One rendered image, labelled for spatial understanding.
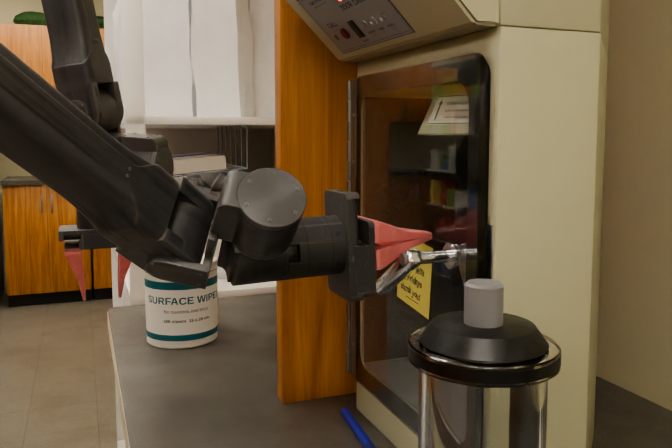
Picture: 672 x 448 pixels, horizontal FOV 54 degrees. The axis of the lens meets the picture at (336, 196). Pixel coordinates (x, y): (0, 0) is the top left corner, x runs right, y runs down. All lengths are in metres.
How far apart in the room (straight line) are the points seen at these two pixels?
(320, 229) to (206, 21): 1.28
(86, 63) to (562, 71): 0.57
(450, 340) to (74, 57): 0.62
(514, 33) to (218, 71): 1.29
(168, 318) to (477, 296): 0.81
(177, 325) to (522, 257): 0.73
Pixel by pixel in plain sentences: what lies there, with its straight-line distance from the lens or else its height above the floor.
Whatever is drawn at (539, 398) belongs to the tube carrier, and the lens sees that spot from 0.49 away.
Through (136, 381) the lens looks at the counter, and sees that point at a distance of 1.10.
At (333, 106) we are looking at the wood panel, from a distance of 0.93.
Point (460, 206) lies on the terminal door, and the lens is 0.63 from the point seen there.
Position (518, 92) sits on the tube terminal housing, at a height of 1.35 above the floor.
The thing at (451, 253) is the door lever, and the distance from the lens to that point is 0.64.
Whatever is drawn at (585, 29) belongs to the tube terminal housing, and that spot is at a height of 1.41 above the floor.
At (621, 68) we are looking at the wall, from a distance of 1.12.
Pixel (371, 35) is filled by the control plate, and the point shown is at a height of 1.42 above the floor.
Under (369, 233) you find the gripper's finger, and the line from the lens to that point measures 0.62.
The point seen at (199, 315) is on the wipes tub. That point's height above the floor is 1.00.
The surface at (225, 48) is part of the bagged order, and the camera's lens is 1.82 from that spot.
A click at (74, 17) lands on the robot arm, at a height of 1.46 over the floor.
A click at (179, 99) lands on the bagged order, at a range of 1.91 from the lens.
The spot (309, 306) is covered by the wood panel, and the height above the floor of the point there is 1.08.
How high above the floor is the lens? 1.32
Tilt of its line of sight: 5 degrees down
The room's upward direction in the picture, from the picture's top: straight up
